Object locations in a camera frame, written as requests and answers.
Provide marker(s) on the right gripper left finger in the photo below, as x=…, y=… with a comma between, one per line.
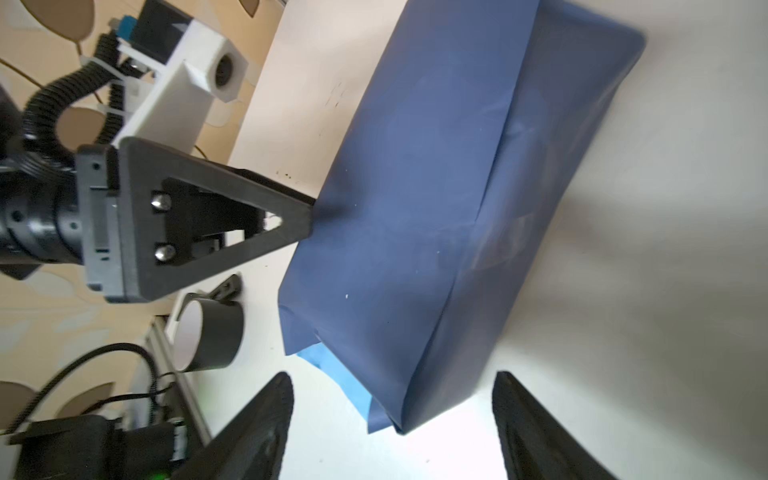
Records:
x=252, y=445

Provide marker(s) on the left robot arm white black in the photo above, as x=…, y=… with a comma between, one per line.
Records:
x=40, y=222

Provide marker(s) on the grey duct tape roll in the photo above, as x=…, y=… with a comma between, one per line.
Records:
x=208, y=335

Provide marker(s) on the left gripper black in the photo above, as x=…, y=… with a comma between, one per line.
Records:
x=156, y=220

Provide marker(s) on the light blue wrapping paper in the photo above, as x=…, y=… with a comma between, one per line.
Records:
x=473, y=124

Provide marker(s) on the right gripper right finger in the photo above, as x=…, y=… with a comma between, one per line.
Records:
x=534, y=444

